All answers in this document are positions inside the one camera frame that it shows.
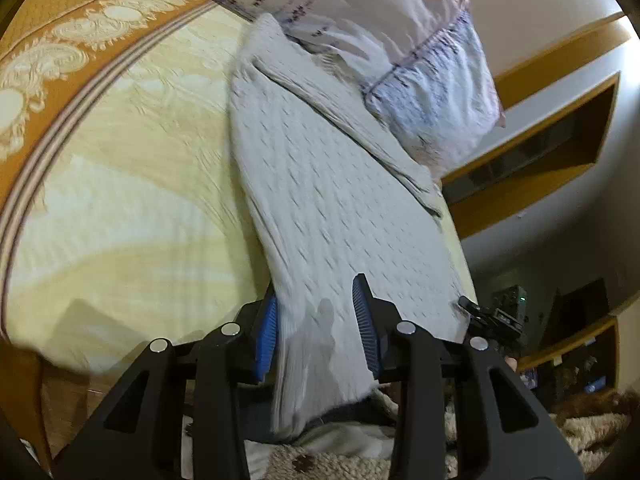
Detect floral lavender pillow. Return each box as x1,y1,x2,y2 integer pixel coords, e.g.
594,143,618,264
215,0,503,178

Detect cream cable-knit sweater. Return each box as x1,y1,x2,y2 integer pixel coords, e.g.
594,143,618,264
230,14,468,437

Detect wooden wall shelf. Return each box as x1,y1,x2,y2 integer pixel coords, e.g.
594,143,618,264
444,13,634,240

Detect beige shaggy rug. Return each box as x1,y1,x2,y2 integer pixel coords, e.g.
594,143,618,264
245,390,639,479

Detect yellow patterned bedspread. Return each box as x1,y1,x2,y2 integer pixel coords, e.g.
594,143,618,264
0,0,478,476

